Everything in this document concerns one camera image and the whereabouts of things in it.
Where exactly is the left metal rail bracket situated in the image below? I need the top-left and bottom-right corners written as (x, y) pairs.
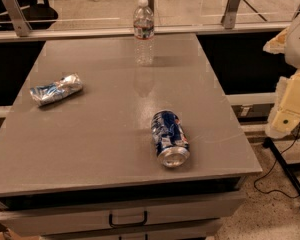
top-left (1, 0), bottom-right (32, 37)

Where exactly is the black office chair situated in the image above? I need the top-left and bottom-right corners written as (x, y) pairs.
top-left (0, 0), bottom-right (58, 31)

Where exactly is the right metal rail bracket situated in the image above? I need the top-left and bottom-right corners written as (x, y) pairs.
top-left (221, 0), bottom-right (241, 29)

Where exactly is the lower grey drawer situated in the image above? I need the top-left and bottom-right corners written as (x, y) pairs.
top-left (40, 219), bottom-right (222, 240)

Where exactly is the black drawer handle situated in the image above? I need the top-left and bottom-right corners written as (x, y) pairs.
top-left (108, 211), bottom-right (148, 228)

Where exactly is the clear plastic water bottle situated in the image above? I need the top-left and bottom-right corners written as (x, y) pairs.
top-left (133, 0), bottom-right (154, 66)

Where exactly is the black stand base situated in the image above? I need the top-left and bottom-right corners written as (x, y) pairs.
top-left (263, 137), bottom-right (300, 197)

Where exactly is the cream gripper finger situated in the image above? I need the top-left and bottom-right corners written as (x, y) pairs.
top-left (263, 28), bottom-right (288, 54)
top-left (265, 70), bottom-right (300, 139)

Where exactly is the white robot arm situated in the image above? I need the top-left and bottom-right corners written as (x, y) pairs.
top-left (263, 13), bottom-right (300, 139)

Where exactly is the black cable on floor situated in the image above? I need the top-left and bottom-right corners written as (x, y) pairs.
top-left (253, 115), bottom-right (300, 200)

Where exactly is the crushed silver blue can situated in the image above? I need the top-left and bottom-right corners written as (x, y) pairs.
top-left (30, 74), bottom-right (83, 107)

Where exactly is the blue soda can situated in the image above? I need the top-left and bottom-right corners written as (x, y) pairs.
top-left (151, 110), bottom-right (190, 168)

